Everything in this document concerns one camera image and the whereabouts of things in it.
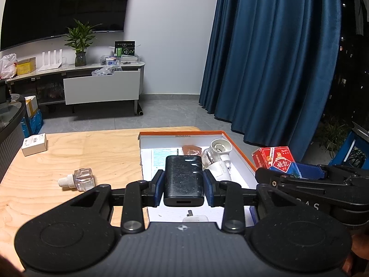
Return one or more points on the blue stool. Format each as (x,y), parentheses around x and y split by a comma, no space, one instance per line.
(348,144)

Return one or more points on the blue wrapped packages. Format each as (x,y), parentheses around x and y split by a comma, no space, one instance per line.
(33,124)

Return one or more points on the brown packet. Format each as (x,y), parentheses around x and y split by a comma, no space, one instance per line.
(192,150)

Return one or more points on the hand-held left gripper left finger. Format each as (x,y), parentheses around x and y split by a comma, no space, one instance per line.
(159,187)

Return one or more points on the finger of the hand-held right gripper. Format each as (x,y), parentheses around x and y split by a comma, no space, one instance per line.
(312,170)
(274,179)

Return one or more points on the green and black box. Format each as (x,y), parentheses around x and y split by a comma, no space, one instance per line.
(125,49)

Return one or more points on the white router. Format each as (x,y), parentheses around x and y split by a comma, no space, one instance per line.
(50,65)

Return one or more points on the yellow tin box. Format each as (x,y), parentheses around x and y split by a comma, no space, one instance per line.
(26,67)

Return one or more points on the white cardboard box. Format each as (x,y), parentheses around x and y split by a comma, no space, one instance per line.
(34,145)

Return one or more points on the bamboo plant in glass vase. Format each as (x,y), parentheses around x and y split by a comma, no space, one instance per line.
(79,37)

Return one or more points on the orange-rimmed cardboard box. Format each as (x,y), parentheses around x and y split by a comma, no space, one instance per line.
(178,141)

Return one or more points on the black power bank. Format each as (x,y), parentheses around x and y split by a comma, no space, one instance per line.
(184,179)

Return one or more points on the pile of clear packets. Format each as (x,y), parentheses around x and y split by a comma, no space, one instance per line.
(115,60)

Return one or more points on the balcony potted plant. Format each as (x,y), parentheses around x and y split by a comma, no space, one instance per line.
(331,132)

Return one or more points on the white plastic bag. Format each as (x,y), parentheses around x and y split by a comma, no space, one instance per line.
(7,66)

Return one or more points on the black television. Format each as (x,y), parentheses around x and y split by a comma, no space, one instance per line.
(57,5)

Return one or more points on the white television cabinet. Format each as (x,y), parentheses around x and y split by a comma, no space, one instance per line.
(101,88)

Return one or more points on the blue curtain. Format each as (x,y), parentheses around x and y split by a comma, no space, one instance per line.
(274,63)

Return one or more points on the red and blue carton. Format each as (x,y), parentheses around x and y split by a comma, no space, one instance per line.
(276,158)

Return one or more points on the printed paper sheet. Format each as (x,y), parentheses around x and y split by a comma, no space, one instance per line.
(158,158)

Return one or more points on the round black coffee table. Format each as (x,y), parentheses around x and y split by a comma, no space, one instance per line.
(11,138)

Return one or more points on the clear refill bottle white cap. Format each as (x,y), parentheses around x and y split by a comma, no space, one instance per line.
(82,179)

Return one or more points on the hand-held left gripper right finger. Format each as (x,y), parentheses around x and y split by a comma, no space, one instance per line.
(208,189)

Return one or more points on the hanging dark garment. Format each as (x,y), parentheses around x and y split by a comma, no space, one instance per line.
(357,0)

